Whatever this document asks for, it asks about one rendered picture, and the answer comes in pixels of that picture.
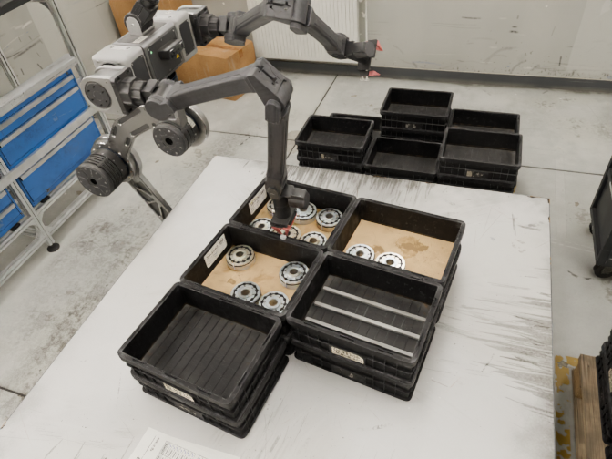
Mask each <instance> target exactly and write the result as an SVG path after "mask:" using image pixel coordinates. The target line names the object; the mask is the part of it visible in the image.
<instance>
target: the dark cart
mask: <svg viewBox="0 0 612 459"><path fill-rule="evenodd" d="M590 217H591V223H590V224H589V230H590V232H591V233H592V234H593V242H594V251H595V260H596V265H595V266H594V267H593V270H594V273H595V275H596V276H598V277H599V278H608V277H611V276H612V156H611V159H610V160H609V162H608V165H607V169H606V171H605V173H604V176H603V178H602V180H601V182H600V184H599V187H598V189H597V193H596V195H595V197H594V199H593V202H592V204H591V206H590Z"/></svg>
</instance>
